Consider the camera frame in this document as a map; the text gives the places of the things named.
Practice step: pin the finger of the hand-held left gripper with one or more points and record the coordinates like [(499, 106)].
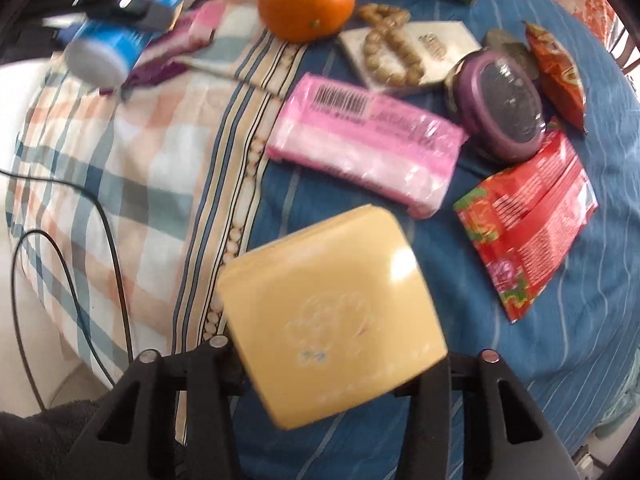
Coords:
[(145, 12)]

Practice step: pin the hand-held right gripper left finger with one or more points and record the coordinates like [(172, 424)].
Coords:
[(210, 385)]

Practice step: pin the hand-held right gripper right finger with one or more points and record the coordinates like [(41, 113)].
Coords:
[(430, 410)]

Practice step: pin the yellow soap box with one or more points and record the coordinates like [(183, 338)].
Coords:
[(325, 300)]

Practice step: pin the red snack packet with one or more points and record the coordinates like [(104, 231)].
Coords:
[(530, 210)]

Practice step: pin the pink soap packet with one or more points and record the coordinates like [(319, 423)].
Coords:
[(360, 145)]

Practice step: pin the purple pink packet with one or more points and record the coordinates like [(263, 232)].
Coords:
[(200, 22)]

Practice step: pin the plaid cloth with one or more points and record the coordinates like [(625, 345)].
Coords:
[(125, 160)]

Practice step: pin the orange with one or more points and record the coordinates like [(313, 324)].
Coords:
[(305, 0)]

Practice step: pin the dark cloth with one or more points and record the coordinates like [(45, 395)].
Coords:
[(30, 445)]

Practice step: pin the purple round container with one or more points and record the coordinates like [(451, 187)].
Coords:
[(500, 105)]

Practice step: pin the small orange snack packet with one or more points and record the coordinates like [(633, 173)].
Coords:
[(555, 70)]

